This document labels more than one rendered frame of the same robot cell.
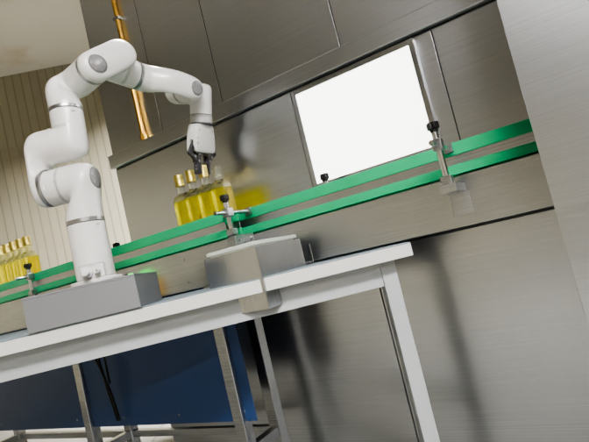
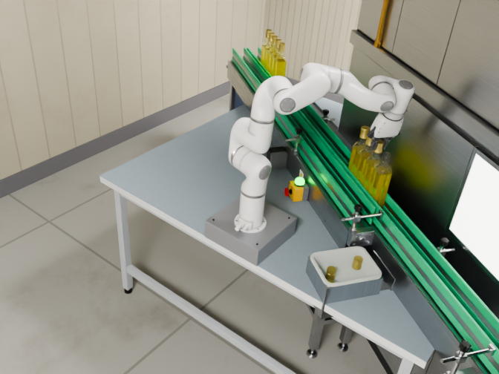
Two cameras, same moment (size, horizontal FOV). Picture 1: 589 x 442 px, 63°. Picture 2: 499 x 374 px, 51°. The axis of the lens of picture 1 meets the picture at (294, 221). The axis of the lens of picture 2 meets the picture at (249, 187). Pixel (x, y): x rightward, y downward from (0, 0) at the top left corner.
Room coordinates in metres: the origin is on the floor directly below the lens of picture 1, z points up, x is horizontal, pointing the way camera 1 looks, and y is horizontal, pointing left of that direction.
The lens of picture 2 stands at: (-0.02, -0.52, 2.11)
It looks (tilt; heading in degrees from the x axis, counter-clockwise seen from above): 34 degrees down; 40
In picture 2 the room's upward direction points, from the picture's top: 5 degrees clockwise
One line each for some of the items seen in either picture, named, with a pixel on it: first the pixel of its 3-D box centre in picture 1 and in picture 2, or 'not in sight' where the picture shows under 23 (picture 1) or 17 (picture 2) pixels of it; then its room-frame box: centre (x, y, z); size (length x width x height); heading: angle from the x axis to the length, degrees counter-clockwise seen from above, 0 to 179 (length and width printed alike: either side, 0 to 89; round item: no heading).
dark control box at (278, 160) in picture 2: not in sight; (276, 158); (1.76, 0.83, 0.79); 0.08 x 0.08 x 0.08; 60
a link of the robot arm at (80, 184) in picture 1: (76, 195); (253, 172); (1.24, 0.53, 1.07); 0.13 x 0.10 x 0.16; 84
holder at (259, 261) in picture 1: (262, 261); (350, 273); (1.34, 0.11, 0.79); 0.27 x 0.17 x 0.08; 150
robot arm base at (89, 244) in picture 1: (90, 253); (249, 209); (1.23, 0.52, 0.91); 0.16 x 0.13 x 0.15; 15
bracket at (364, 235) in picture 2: (244, 245); (360, 237); (1.48, 0.17, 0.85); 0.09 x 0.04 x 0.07; 150
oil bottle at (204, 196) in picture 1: (212, 214); (370, 179); (1.66, 0.27, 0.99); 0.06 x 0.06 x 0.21; 59
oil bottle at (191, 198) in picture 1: (200, 218); (363, 171); (1.69, 0.32, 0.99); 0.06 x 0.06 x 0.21; 60
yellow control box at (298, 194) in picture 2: not in sight; (298, 191); (1.62, 0.58, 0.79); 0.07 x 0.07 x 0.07; 60
